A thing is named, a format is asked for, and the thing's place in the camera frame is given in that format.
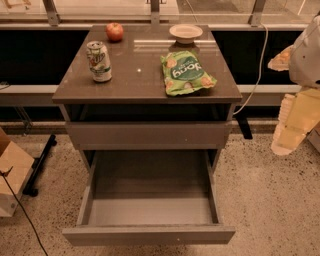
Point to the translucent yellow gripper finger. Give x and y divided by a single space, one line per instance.
281 61
298 115

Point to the green rice chip bag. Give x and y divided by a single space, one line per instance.
183 74

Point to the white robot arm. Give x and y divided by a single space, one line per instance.
304 66

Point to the closed grey top drawer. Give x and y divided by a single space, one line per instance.
148 135

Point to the grey drawer cabinet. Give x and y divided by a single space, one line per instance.
136 91

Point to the open grey middle drawer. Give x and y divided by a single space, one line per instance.
150 197

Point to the black table leg foot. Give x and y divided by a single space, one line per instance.
242 118

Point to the white shallow bowl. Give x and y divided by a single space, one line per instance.
185 33

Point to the red apple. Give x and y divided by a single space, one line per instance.
114 32

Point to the green white soda can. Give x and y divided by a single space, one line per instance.
99 62

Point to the black metal stand leg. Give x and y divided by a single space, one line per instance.
37 167

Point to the cardboard box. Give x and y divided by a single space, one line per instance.
16 163

